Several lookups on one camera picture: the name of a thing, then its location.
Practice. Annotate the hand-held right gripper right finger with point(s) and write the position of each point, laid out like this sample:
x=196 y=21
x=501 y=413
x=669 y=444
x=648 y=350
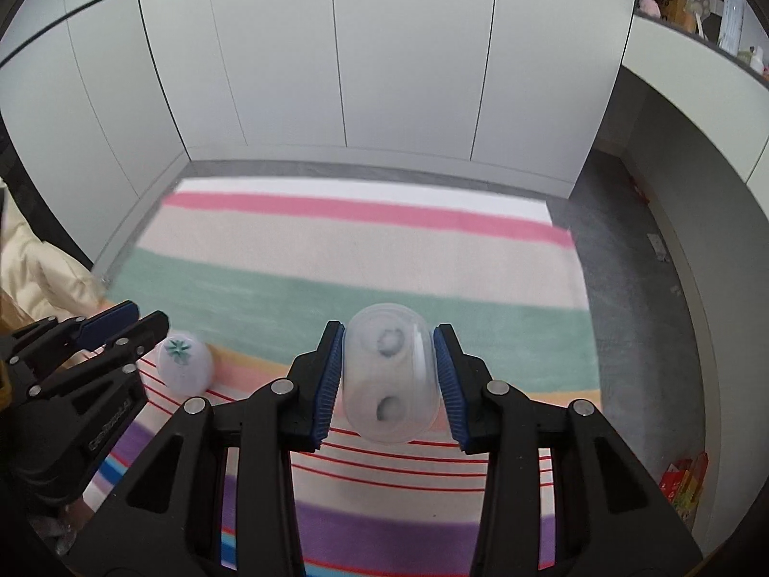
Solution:
x=447 y=384

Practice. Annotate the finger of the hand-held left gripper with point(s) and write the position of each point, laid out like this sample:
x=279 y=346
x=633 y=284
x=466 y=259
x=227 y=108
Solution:
x=108 y=320
x=132 y=339

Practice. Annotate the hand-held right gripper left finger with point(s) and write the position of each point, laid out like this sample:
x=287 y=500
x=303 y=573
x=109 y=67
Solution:
x=329 y=384

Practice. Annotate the clear double-dome case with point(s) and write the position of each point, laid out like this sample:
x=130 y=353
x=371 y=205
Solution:
x=390 y=372

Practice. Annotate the white round tin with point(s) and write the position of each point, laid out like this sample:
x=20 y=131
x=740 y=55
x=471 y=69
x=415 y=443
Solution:
x=192 y=372

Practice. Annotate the person's left hand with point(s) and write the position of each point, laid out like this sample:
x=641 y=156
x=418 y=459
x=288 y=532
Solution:
x=75 y=512

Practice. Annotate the cream padded chair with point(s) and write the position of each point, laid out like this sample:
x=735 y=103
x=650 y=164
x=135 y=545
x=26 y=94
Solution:
x=42 y=276

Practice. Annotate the striped colourful cloth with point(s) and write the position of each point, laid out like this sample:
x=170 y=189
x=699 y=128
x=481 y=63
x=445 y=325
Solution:
x=360 y=252

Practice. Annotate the white power strip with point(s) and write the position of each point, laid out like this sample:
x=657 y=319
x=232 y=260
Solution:
x=659 y=247

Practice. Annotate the colourful flat box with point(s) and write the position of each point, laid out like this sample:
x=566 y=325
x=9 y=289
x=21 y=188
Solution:
x=685 y=484

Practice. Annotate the white built-in wardrobe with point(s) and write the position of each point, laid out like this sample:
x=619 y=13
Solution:
x=360 y=42

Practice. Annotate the white long cabinet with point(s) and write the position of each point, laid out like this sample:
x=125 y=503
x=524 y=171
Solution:
x=691 y=72

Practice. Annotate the pink plush toy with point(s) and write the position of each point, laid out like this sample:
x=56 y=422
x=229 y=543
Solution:
x=650 y=6

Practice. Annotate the small brown shelf carton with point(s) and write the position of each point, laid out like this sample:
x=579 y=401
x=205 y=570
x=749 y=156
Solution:
x=676 y=7

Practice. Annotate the small white jar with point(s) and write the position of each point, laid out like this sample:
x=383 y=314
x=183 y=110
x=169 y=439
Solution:
x=756 y=57

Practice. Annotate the white paw-shaped ornament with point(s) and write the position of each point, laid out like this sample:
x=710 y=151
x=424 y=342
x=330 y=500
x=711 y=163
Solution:
x=700 y=6

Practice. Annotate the tall white bottle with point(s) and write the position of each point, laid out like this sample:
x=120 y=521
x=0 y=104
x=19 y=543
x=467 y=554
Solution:
x=732 y=18

